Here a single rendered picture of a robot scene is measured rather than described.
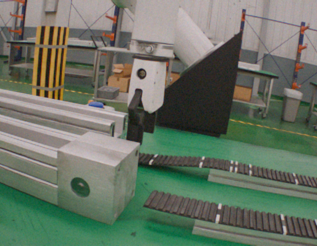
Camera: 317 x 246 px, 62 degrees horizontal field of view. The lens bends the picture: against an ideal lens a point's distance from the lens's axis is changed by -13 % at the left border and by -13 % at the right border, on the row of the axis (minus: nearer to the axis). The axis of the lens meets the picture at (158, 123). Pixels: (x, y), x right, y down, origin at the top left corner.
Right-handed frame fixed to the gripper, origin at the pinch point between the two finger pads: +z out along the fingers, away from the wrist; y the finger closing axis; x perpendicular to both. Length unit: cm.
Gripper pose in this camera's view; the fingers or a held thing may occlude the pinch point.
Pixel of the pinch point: (141, 131)
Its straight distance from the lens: 62.1
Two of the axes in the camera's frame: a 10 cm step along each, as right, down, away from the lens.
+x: -9.6, -1.9, 2.1
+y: 2.5, -2.4, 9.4
